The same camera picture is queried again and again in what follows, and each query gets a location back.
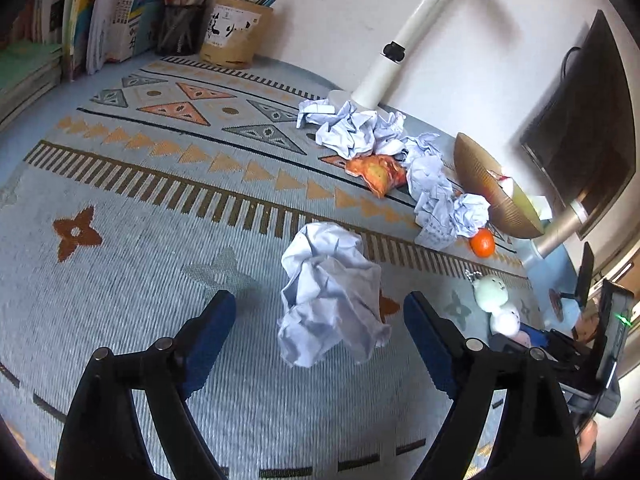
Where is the black mesh pen holder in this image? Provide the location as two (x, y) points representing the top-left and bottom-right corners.
(156, 4), (207, 57)

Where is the white plush toy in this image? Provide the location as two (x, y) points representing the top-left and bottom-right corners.
(489, 307), (521, 336)

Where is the white desk lamp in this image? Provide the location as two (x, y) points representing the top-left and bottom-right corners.
(327, 0), (563, 111)

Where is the row of upright books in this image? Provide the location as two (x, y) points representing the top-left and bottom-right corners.
(35, 0), (196, 81)

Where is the black flat screen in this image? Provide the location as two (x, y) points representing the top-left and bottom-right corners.
(520, 10), (637, 241)

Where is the gold thermos tumbler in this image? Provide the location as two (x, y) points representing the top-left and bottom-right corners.
(532, 200), (588, 258)

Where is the stack of green notebooks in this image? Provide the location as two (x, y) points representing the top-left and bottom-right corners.
(0, 42), (63, 126)

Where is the orange snack packet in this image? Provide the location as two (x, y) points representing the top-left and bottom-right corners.
(345, 154), (407, 199)

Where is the black screen cable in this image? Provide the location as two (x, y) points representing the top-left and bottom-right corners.
(560, 46), (583, 86)

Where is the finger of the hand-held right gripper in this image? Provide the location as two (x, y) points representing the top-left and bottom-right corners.
(489, 327), (581, 363)

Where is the large paper ball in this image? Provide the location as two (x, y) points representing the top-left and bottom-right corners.
(276, 221), (392, 370)

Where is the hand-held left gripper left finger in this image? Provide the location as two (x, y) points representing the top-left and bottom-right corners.
(54, 290), (237, 480)

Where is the gold woven bowl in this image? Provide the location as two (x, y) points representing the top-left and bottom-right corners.
(454, 132), (546, 239)

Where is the beige cylindrical pen holder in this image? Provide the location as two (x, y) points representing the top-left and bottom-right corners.
(200, 0), (275, 70)

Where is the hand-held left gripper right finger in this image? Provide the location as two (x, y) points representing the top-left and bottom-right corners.
(403, 291), (583, 480)

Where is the pale green plush toy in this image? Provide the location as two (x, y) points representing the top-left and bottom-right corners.
(467, 270), (508, 313)

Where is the pile of papers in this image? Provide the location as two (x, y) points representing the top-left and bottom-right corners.
(296, 97), (492, 252)

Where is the patterned blue table mat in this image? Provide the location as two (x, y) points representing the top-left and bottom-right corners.
(0, 55), (546, 480)

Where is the orange tangerine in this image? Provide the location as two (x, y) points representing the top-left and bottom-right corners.
(470, 228), (496, 258)

